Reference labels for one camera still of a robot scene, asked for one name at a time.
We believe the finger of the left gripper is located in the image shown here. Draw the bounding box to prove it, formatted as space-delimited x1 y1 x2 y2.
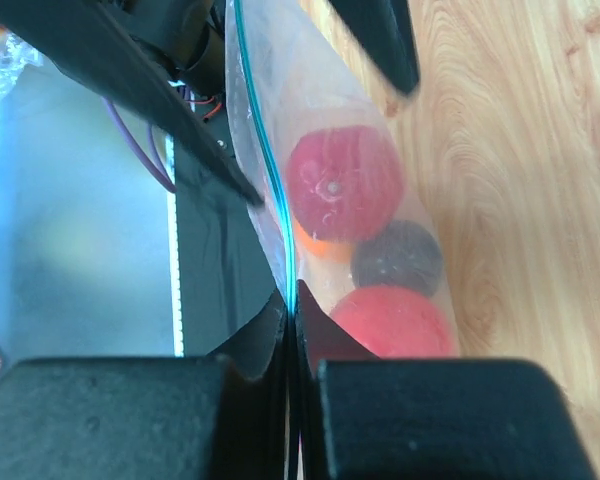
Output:
330 0 420 95

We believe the orange toy orange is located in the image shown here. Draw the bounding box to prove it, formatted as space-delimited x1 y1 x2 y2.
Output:
293 219 354 263

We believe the dark toy plum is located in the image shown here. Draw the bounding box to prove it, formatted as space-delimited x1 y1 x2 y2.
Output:
351 220 444 297

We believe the clear blue zip bag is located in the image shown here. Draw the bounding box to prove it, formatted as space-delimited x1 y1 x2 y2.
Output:
226 1 459 358

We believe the red toy tomato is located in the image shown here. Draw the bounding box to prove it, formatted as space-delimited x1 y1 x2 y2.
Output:
330 285 458 358

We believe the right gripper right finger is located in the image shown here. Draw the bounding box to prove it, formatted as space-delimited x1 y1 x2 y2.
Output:
293 282 595 479

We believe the black base mat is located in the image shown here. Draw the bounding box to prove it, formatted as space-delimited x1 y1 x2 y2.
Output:
165 138 274 356

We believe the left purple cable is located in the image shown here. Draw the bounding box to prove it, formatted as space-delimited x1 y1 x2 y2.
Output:
102 97 177 194

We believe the red toy apple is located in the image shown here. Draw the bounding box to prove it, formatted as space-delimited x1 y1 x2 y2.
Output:
285 125 405 243

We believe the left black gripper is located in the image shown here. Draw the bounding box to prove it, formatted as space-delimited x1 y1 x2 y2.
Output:
0 0 263 205

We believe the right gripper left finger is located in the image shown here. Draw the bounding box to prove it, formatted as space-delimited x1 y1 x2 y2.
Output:
0 294 293 479

